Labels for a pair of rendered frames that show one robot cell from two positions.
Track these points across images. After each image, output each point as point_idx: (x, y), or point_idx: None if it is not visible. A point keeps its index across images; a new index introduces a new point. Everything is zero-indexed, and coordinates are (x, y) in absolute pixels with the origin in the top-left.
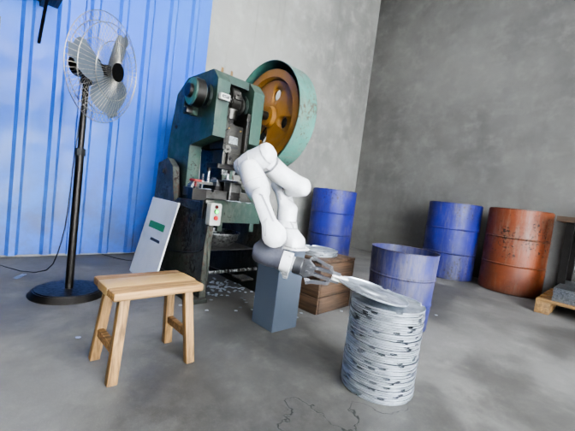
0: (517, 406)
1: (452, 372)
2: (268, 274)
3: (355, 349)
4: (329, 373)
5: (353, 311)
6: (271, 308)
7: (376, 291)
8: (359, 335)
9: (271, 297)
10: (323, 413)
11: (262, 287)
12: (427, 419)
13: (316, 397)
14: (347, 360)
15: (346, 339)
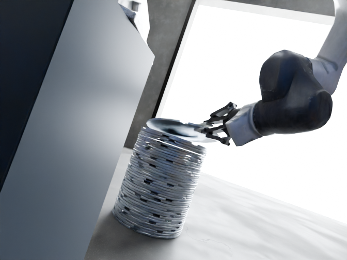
0: (116, 180)
1: None
2: (91, 145)
3: (191, 194)
4: (160, 245)
5: (197, 159)
6: (76, 259)
7: (184, 132)
8: (196, 179)
9: (85, 222)
10: (227, 256)
11: (43, 218)
12: None
13: (214, 259)
14: (181, 211)
15: (181, 192)
